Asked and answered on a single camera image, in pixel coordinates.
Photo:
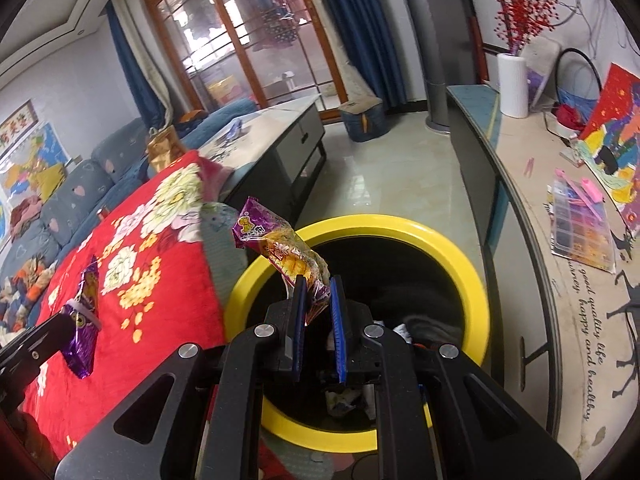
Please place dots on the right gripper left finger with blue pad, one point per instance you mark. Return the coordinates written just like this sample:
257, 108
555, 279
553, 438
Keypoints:
197, 415

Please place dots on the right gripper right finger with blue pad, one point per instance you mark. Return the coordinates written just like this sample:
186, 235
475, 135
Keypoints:
438, 414

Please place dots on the purple orange snack wrapper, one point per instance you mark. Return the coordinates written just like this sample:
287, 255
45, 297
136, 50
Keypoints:
260, 229

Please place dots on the yellow rimmed black trash bin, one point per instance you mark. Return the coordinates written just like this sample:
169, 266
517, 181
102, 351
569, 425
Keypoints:
405, 273

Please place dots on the pile of colourful clothes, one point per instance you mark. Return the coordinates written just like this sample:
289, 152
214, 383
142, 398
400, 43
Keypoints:
25, 284

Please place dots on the red floral blanket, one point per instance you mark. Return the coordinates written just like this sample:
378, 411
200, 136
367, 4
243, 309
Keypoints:
154, 292

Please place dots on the long tv cabinet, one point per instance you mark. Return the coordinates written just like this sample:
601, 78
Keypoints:
564, 335

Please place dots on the china map poster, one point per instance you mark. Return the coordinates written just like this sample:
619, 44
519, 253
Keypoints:
34, 166

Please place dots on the bead organizer box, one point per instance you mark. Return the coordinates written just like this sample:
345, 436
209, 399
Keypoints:
579, 232

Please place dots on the blue sofa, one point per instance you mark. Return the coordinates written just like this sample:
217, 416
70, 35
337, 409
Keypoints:
115, 169

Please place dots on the framed embroidery picture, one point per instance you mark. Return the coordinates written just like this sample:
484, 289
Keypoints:
19, 123

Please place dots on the gold foil gift bag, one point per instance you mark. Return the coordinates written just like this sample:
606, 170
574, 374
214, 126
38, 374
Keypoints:
164, 147

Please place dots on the grey coffee table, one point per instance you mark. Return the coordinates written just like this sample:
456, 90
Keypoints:
276, 158

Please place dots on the blue left curtain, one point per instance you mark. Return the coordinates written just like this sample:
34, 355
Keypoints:
146, 83

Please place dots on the blue curtain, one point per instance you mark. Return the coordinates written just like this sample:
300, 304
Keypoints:
146, 83
369, 45

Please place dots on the blue wrapper on coffee table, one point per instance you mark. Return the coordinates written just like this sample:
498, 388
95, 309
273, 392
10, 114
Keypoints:
235, 130

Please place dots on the grey standing air conditioner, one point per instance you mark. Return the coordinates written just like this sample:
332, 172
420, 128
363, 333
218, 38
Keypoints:
444, 35

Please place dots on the colourful painting canvas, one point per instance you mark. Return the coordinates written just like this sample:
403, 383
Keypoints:
609, 145

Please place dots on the blue storage stool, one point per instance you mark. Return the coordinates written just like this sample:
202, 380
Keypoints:
364, 118

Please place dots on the white ribbed vase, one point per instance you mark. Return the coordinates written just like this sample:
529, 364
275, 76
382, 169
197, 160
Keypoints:
513, 87

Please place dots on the black hoop basket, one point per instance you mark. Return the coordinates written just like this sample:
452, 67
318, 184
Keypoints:
577, 82

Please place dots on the wooden framed glass door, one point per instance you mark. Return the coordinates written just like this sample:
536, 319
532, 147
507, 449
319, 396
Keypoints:
270, 51

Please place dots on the red berry branches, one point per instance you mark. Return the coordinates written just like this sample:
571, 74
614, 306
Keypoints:
518, 22

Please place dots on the blue right curtain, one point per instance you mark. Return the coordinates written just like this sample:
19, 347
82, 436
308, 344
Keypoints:
369, 45

